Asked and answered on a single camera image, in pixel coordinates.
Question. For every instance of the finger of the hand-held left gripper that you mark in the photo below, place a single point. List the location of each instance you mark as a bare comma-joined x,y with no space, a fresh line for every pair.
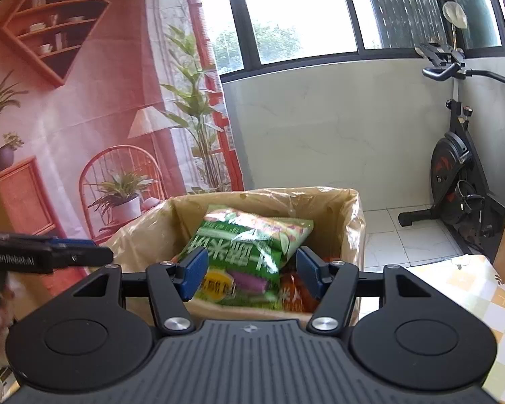
73,244
84,256

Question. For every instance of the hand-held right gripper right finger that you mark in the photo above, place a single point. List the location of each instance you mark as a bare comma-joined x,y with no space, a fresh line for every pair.
309,269

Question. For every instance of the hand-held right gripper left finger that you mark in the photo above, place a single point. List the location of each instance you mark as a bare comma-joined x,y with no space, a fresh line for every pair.
195,271

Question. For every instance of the orange snack packet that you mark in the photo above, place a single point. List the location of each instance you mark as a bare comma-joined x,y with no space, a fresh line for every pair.
296,292

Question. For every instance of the green snack packet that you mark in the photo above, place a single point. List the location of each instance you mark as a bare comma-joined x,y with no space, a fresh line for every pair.
244,244

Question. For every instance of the lined cardboard box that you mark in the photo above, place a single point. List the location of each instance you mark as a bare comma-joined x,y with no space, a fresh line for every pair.
160,227

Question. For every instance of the black exercise bike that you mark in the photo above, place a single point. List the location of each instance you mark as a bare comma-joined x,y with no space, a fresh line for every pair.
450,164

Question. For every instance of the checked tablecloth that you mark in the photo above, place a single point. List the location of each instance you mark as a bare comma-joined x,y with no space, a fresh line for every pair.
488,303

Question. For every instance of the black framed window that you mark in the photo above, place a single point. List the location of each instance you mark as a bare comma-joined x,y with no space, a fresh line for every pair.
298,8

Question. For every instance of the metal window grille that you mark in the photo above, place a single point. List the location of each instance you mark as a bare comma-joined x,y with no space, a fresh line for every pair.
404,4

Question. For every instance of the white lamp head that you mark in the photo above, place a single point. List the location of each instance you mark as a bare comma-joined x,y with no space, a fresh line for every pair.
454,14

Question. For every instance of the pink room wall poster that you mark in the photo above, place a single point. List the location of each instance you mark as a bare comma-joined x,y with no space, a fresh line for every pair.
88,113

